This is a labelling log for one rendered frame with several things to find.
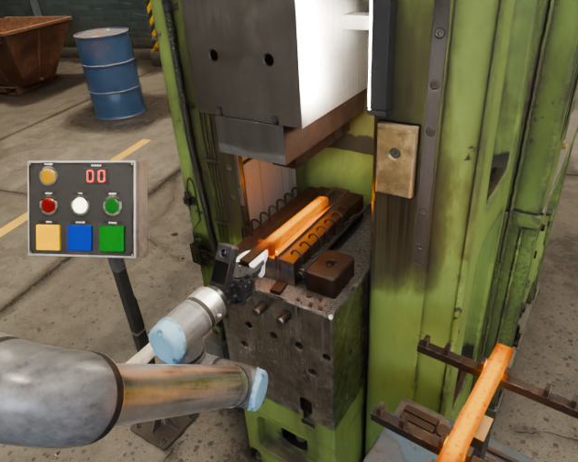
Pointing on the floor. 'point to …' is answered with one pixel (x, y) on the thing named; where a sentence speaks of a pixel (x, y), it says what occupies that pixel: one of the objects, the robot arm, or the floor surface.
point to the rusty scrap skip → (20, 52)
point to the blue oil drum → (111, 72)
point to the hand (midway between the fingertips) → (261, 249)
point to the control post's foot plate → (176, 426)
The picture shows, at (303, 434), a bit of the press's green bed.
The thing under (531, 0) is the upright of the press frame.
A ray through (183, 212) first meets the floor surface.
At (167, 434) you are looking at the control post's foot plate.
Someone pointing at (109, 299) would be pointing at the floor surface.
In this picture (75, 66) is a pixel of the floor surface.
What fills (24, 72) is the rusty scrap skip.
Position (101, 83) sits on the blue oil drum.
